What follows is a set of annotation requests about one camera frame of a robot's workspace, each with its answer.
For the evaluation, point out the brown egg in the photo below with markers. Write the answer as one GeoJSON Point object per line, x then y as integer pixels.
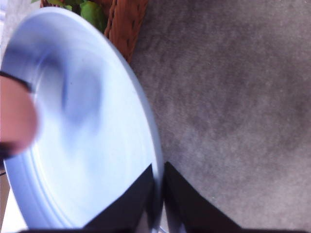
{"type": "Point", "coordinates": [18, 115]}

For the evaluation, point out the blue round plate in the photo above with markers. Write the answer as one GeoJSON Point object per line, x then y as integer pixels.
{"type": "Point", "coordinates": [95, 134]}

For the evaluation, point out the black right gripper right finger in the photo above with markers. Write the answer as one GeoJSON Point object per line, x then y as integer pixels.
{"type": "Point", "coordinates": [192, 212]}

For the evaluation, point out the green toy vegetable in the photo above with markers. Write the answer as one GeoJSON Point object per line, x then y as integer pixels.
{"type": "Point", "coordinates": [93, 13]}

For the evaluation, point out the brown wicker basket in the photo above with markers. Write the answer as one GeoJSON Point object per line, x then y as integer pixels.
{"type": "Point", "coordinates": [124, 24]}

